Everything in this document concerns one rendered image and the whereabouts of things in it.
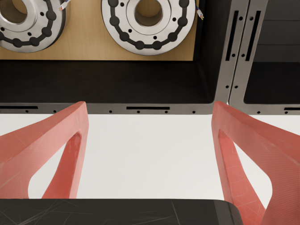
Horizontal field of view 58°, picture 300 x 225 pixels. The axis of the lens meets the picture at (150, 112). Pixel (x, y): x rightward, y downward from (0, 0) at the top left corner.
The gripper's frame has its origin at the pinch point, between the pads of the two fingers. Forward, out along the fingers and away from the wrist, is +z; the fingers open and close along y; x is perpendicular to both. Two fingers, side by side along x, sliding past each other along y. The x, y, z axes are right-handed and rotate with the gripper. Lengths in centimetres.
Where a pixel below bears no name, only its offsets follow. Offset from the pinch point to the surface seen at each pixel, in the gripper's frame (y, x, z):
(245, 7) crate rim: -7.8, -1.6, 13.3
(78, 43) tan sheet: 9.0, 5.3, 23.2
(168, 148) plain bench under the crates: -4, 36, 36
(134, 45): 1.8, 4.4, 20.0
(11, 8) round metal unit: 15.8, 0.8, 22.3
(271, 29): -15.0, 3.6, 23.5
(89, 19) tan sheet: 7.3, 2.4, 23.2
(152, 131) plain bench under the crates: -0.4, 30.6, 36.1
